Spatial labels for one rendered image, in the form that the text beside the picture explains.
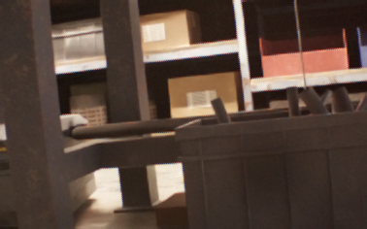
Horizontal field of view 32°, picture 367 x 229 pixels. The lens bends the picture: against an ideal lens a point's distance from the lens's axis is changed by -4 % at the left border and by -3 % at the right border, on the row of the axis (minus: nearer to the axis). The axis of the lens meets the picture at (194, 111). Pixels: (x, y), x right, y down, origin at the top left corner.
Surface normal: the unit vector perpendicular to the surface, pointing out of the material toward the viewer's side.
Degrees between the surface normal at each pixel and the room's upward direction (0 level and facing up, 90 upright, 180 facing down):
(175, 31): 90
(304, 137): 90
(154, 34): 90
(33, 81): 90
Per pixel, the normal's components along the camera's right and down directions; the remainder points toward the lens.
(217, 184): -0.22, 0.07
